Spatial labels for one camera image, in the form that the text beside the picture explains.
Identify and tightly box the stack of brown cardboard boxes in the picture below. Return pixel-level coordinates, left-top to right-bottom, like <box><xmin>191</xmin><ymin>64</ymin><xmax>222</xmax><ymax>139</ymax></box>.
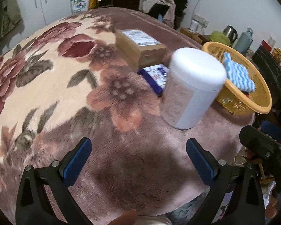
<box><xmin>180</xmin><ymin>27</ymin><xmax>202</xmax><ymax>44</ymax></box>

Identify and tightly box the white wall power strip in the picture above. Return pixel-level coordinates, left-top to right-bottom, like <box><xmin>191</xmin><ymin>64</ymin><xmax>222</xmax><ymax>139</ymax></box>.
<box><xmin>192</xmin><ymin>14</ymin><xmax>210</xmax><ymax>26</ymax></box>

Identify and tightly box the green hanging jacket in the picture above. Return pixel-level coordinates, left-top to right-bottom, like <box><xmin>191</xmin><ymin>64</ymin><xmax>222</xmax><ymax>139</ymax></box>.
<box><xmin>0</xmin><ymin>0</ymin><xmax>22</xmax><ymax>52</ymax></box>

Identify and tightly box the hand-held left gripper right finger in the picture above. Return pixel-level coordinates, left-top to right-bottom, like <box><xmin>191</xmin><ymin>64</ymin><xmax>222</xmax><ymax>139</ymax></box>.
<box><xmin>186</xmin><ymin>138</ymin><xmax>265</xmax><ymax>225</ymax></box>

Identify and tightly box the grey green thermos flask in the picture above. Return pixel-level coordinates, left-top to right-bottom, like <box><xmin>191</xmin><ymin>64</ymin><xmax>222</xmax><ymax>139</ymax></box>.
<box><xmin>234</xmin><ymin>27</ymin><xmax>254</xmax><ymax>54</ymax></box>

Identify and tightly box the floral floor rug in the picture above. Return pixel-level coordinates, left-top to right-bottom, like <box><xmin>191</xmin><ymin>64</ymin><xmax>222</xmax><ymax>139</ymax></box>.
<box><xmin>166</xmin><ymin>192</ymin><xmax>227</xmax><ymax>225</ymax></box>

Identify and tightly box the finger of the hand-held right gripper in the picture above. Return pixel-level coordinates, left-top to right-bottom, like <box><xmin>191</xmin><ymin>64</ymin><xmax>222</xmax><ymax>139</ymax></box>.
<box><xmin>239</xmin><ymin>125</ymin><xmax>273</xmax><ymax>156</ymax></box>
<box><xmin>260</xmin><ymin>121</ymin><xmax>281</xmax><ymax>143</ymax></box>

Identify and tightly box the blue white small box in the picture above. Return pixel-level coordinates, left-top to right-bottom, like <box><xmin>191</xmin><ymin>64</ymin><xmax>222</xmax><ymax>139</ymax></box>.
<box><xmin>138</xmin><ymin>64</ymin><xmax>170</xmax><ymax>96</ymax></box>

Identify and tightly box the floral fleece blanket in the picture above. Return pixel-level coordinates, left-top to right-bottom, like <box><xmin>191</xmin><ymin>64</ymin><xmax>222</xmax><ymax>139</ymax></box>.
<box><xmin>0</xmin><ymin>7</ymin><xmax>257</xmax><ymax>225</ymax></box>

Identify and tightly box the pile of clothes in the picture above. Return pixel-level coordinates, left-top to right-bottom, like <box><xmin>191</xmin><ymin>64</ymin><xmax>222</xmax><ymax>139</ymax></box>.
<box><xmin>142</xmin><ymin>0</ymin><xmax>192</xmax><ymax>27</ymax></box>

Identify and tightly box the blue white striped cloth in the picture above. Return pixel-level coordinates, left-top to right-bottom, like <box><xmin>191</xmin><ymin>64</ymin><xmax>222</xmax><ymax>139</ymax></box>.
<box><xmin>223</xmin><ymin>53</ymin><xmax>256</xmax><ymax>92</ymax></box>

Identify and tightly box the steel electric kettle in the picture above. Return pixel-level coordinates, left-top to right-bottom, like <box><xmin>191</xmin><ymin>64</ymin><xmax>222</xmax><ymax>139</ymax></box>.
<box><xmin>222</xmin><ymin>25</ymin><xmax>238</xmax><ymax>42</ymax></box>

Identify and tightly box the green mesh food cover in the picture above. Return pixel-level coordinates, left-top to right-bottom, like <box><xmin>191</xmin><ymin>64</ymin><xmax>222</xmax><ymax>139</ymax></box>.
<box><xmin>209</xmin><ymin>31</ymin><xmax>232</xmax><ymax>47</ymax></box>

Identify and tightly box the printed white bag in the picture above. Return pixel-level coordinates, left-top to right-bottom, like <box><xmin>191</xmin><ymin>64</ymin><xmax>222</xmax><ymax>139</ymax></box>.
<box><xmin>71</xmin><ymin>0</ymin><xmax>90</xmax><ymax>14</ymax></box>

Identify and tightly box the red box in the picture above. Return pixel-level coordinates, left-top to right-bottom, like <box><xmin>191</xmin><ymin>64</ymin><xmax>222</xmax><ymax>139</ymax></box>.
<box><xmin>261</xmin><ymin>40</ymin><xmax>272</xmax><ymax>52</ymax></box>

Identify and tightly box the white wardrobe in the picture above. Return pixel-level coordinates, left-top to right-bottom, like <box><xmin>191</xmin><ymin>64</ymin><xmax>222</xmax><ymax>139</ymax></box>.
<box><xmin>14</xmin><ymin>0</ymin><xmax>73</xmax><ymax>29</ymax></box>

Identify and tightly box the dark wooden side table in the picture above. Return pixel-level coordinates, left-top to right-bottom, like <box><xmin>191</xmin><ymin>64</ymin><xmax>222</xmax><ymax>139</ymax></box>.
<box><xmin>198</xmin><ymin>35</ymin><xmax>211</xmax><ymax>45</ymax></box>

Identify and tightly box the orange plastic basket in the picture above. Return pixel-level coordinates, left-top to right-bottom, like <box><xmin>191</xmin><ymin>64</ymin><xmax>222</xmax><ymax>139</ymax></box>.
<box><xmin>202</xmin><ymin>41</ymin><xmax>272</xmax><ymax>115</ymax></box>

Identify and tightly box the white plastic jar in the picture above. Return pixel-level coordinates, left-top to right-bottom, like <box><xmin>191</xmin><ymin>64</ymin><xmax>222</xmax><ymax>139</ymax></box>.
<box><xmin>160</xmin><ymin>47</ymin><xmax>227</xmax><ymax>130</ymax></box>

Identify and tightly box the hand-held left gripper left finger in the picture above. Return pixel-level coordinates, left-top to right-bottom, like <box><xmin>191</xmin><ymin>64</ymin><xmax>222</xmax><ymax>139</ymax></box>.
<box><xmin>15</xmin><ymin>137</ymin><xmax>92</xmax><ymax>225</ymax></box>

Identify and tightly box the brown cardboard box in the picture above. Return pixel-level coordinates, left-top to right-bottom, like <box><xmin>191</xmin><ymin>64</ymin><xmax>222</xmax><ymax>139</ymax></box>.
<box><xmin>115</xmin><ymin>29</ymin><xmax>167</xmax><ymax>69</ymax></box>

